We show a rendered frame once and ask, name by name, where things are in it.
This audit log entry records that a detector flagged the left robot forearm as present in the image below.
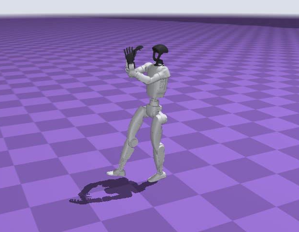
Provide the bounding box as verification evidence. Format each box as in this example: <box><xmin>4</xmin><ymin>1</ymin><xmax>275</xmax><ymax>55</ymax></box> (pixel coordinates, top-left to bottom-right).
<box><xmin>128</xmin><ymin>63</ymin><xmax>151</xmax><ymax>83</ymax></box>

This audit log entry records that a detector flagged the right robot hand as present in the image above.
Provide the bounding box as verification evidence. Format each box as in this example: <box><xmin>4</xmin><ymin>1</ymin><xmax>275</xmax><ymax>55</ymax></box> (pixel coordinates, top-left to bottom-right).
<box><xmin>127</xmin><ymin>45</ymin><xmax>143</xmax><ymax>63</ymax></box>

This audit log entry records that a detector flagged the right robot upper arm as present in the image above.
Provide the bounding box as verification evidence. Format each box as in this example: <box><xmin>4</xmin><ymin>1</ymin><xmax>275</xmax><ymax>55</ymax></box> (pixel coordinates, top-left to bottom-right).
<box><xmin>127</xmin><ymin>62</ymin><xmax>152</xmax><ymax>78</ymax></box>

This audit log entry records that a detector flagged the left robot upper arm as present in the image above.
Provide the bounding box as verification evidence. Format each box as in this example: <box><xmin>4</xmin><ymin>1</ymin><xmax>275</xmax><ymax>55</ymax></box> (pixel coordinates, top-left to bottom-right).
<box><xmin>143</xmin><ymin>68</ymin><xmax>170</xmax><ymax>85</ymax></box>

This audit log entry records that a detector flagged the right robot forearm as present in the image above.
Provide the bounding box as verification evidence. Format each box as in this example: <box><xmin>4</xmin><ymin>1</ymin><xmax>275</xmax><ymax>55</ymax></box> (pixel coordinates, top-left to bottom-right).
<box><xmin>126</xmin><ymin>60</ymin><xmax>129</xmax><ymax>73</ymax></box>

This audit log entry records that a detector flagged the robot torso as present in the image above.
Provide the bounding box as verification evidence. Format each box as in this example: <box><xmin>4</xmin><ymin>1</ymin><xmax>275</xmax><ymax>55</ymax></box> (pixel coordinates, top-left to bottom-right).
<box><xmin>146</xmin><ymin>61</ymin><xmax>168</xmax><ymax>118</ymax></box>

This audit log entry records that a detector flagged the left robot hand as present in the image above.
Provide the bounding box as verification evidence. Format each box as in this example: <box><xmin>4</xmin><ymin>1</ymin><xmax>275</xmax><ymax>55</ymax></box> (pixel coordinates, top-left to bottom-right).
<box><xmin>124</xmin><ymin>47</ymin><xmax>137</xmax><ymax>68</ymax></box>

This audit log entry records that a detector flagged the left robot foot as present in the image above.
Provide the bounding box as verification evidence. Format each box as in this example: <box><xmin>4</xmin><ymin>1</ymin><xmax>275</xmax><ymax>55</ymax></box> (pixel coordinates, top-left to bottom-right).
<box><xmin>148</xmin><ymin>171</ymin><xmax>166</xmax><ymax>182</ymax></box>

